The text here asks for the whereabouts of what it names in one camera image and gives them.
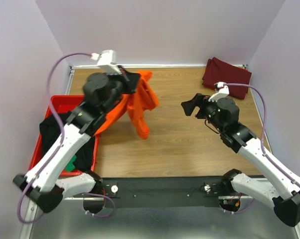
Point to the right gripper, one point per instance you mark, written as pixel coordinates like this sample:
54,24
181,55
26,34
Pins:
200,105

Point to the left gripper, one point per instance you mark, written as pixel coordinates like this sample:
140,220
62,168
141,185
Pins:
129,81

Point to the orange t shirt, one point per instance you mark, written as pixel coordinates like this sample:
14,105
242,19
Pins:
134,105

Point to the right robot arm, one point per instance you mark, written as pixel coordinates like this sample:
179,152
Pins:
283,193

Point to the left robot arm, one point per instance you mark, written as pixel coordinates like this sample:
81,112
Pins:
102,91

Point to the folded maroon t shirt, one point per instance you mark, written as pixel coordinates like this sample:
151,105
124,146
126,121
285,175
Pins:
219,71

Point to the red plastic bin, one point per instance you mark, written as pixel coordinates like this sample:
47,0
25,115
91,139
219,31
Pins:
63,105

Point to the black t shirt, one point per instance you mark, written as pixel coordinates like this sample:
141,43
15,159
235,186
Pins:
50,131

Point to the green t shirt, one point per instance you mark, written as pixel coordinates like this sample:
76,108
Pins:
70,165

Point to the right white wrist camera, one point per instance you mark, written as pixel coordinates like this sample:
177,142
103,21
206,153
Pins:
221,91

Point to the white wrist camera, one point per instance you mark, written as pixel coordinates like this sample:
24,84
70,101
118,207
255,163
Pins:
221,91
107,62

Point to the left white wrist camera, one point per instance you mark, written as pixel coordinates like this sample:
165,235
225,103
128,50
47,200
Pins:
107,62

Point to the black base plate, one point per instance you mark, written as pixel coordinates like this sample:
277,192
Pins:
161,192

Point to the aluminium frame rail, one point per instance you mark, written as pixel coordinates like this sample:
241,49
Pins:
31,214

